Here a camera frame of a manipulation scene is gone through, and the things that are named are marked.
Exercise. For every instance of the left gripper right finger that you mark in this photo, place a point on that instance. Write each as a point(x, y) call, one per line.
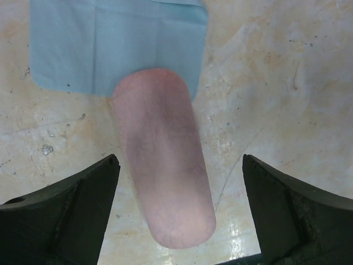
point(296, 222)

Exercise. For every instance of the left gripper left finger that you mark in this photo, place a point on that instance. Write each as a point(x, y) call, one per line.
point(63, 223)

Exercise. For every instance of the pink glasses case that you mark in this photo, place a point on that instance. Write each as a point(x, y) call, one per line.
point(161, 142)

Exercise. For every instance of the light blue cloth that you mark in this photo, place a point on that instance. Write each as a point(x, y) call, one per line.
point(90, 46)

